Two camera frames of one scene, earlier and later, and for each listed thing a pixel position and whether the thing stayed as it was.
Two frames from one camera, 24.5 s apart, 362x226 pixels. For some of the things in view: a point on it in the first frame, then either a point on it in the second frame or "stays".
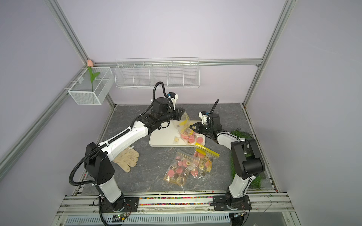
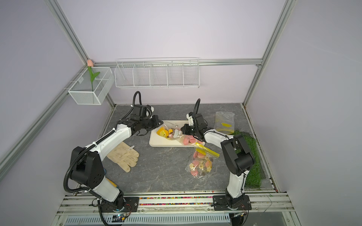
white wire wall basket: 175,72 stays
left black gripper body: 176,113 → 151,123
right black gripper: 197,129 → 184,131
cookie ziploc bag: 202,160 stays
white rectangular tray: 170,136 stays
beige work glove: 127,159 stays
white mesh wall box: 92,85 stays
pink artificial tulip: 90,64 stays
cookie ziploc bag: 183,168 → 170,132
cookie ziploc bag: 183,125 → 224,122
